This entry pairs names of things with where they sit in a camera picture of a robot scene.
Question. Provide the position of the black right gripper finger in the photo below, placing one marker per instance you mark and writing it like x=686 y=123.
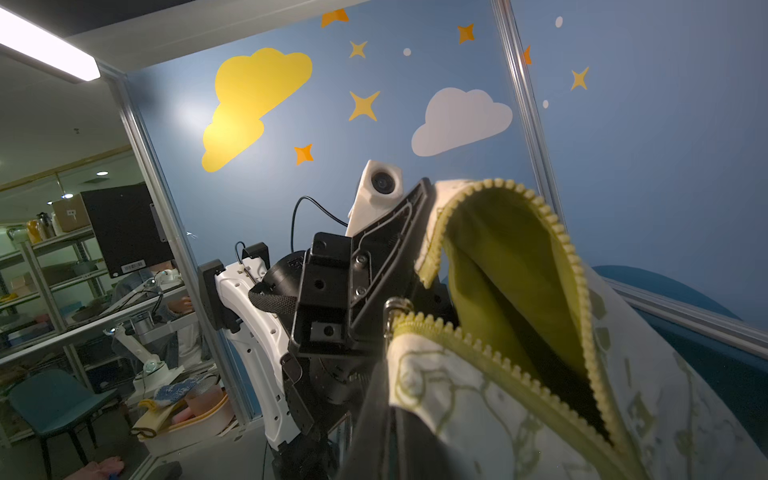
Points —
x=372 y=452

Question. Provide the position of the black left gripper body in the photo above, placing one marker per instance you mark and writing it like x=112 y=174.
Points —
x=336 y=319

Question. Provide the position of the cream green printed jacket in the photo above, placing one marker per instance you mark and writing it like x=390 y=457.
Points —
x=547 y=373

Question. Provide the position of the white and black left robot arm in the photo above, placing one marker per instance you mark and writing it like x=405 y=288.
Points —
x=260 y=338

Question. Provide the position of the black computer monitor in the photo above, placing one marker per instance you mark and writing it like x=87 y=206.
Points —
x=127 y=228

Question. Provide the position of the cardboard box on shelf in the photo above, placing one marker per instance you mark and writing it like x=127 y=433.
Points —
x=71 y=213

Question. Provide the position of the metal storage shelf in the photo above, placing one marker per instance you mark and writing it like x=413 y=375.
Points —
x=62 y=309

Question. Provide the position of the teal chair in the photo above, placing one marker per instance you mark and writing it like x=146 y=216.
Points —
x=52 y=403

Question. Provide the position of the ceiling strip light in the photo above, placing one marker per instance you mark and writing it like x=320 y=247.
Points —
x=44 y=50

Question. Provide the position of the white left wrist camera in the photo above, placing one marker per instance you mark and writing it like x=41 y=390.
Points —
x=380 y=189

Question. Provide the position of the aluminium left frame post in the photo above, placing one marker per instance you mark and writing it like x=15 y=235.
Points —
x=529 y=115

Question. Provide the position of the aluminium back frame rail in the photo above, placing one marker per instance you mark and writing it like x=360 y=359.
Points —
x=724 y=329

